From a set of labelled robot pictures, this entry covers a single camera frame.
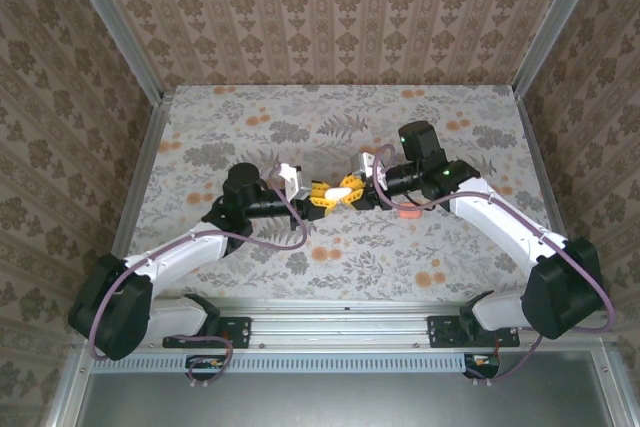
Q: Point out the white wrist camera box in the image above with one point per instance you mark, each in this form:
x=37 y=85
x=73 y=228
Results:
x=364 y=164
x=292 y=179

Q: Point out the aluminium lower frame rail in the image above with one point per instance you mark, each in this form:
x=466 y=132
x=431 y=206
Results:
x=67 y=397
x=612 y=397

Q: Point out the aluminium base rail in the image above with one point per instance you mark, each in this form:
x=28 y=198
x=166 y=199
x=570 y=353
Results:
x=340 y=327

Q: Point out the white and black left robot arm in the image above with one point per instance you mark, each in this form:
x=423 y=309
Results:
x=175 y=254

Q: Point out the grey metal sheet panel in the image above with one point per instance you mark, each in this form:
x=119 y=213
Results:
x=325 y=402

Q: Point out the aluminium frame post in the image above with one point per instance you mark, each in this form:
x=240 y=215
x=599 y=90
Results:
x=555 y=17
x=115 y=27

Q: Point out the pink silicone case cover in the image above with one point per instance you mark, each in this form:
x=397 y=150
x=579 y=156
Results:
x=411 y=214

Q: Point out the aluminium side rail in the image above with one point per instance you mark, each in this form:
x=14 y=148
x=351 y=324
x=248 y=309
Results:
x=537 y=162
x=142 y=172

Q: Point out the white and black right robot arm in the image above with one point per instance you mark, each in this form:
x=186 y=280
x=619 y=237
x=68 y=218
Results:
x=500 y=219

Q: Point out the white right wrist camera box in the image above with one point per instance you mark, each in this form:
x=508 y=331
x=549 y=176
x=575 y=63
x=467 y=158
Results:
x=364 y=164

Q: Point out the floral printed tablecloth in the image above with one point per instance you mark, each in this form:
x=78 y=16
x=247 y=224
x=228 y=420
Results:
x=300 y=112

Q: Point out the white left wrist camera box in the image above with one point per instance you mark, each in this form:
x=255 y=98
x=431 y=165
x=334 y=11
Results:
x=292 y=179

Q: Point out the white earbud charging case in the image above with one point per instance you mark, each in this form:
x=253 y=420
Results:
x=336 y=193

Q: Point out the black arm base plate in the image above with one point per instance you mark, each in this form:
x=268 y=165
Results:
x=237 y=332
x=440 y=332

